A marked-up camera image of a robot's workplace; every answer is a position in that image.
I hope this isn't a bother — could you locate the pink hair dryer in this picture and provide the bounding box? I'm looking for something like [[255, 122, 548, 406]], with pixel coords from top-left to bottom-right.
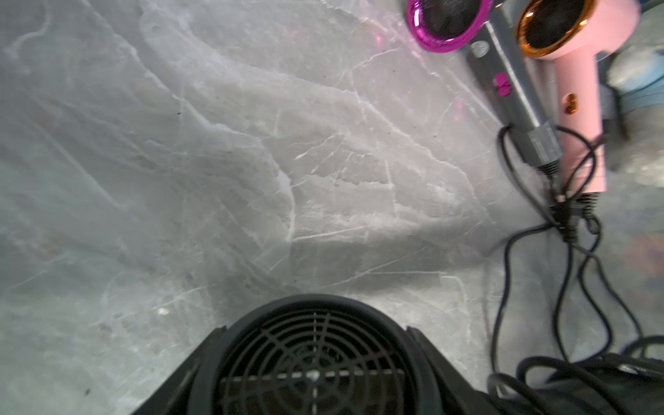
[[516, 0, 641, 196]]

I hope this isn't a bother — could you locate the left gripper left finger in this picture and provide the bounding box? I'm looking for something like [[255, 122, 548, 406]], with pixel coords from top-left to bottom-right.
[[132, 326, 227, 415]]

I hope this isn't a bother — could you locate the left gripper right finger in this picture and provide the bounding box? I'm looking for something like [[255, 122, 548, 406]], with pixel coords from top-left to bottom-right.
[[406, 327, 493, 415]]

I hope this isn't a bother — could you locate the white teddy bear blue shirt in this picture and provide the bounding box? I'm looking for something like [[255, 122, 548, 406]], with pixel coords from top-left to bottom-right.
[[606, 41, 663, 188]]

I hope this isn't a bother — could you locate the dark grey hair dryer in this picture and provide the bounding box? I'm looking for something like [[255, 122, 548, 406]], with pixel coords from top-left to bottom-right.
[[187, 295, 663, 414], [406, 0, 563, 178]]

